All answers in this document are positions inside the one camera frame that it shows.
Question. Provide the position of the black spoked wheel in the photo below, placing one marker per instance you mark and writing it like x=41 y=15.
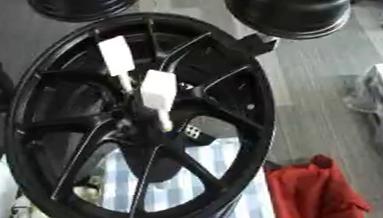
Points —
x=54 y=104

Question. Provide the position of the black wheel rim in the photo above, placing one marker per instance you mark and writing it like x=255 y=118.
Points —
x=82 y=4
x=290 y=1

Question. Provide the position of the red bag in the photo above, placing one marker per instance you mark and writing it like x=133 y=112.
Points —
x=311 y=193

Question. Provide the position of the black wheel stand bracket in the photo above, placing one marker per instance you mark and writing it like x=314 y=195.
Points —
x=259 y=43

